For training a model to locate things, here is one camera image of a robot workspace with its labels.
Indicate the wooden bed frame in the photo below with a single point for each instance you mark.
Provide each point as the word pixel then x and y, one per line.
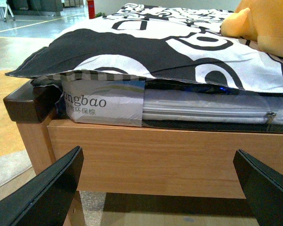
pixel 146 170

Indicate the white folding stand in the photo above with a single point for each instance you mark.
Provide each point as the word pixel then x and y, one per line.
pixel 8 11

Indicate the orange plush toy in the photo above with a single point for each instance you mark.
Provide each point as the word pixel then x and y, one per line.
pixel 260 21

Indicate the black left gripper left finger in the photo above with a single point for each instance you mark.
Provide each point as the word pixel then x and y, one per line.
pixel 45 200

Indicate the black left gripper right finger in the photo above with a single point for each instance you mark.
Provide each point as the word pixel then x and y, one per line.
pixel 262 187

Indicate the black white patterned bedsheet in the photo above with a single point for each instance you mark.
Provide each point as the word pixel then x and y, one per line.
pixel 141 42

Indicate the dark office counter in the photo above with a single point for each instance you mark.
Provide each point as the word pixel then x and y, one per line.
pixel 36 7

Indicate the white zippered mattress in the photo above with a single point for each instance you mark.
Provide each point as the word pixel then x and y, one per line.
pixel 177 105

